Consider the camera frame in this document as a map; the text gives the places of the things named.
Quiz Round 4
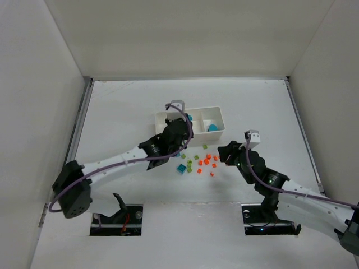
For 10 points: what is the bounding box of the blue lego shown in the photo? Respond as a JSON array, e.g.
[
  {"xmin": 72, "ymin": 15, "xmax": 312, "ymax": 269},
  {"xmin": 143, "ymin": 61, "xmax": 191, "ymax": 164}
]
[{"xmin": 208, "ymin": 124, "xmax": 218, "ymax": 132}]

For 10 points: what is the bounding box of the large blue lego brick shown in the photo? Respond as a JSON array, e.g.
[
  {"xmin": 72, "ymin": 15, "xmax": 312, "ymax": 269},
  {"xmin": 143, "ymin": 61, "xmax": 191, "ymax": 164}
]
[{"xmin": 176, "ymin": 164, "xmax": 187, "ymax": 175}]

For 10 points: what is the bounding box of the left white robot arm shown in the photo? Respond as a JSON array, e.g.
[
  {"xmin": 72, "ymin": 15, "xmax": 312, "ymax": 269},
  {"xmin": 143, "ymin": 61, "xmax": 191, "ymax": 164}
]
[{"xmin": 49, "ymin": 118, "xmax": 193, "ymax": 219}]

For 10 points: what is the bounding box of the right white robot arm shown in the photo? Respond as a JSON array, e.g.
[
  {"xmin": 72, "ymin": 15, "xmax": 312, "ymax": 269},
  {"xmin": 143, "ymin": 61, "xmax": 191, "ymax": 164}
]
[{"xmin": 218, "ymin": 141, "xmax": 358, "ymax": 256}]

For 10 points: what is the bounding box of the white three-compartment sorting tray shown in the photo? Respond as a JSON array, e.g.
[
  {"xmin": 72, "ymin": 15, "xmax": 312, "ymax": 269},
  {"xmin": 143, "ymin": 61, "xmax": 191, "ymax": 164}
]
[{"xmin": 154, "ymin": 105, "xmax": 225, "ymax": 143}]

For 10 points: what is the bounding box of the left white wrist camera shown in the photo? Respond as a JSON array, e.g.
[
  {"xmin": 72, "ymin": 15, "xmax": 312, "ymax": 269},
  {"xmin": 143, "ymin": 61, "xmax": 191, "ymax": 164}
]
[{"xmin": 165, "ymin": 100, "xmax": 185, "ymax": 112}]

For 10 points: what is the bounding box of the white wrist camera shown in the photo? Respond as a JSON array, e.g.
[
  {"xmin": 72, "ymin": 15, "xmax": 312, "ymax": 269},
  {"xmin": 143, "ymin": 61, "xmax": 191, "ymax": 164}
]
[
  {"xmin": 243, "ymin": 129, "xmax": 261, "ymax": 150},
  {"xmin": 165, "ymin": 100, "xmax": 185, "ymax": 112}
]

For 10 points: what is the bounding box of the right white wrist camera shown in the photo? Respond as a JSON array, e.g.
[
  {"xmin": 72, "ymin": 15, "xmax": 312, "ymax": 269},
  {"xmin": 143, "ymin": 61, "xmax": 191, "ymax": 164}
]
[{"xmin": 243, "ymin": 129, "xmax": 261, "ymax": 150}]

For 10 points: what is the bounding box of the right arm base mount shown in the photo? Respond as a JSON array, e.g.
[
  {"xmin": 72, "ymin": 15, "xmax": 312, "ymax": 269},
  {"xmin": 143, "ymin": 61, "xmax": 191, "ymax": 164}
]
[{"xmin": 241, "ymin": 203, "xmax": 302, "ymax": 236}]

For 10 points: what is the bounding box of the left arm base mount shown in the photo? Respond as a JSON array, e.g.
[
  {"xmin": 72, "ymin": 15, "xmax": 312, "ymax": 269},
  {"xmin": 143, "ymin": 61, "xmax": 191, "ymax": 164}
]
[{"xmin": 90, "ymin": 193, "xmax": 144, "ymax": 236}]

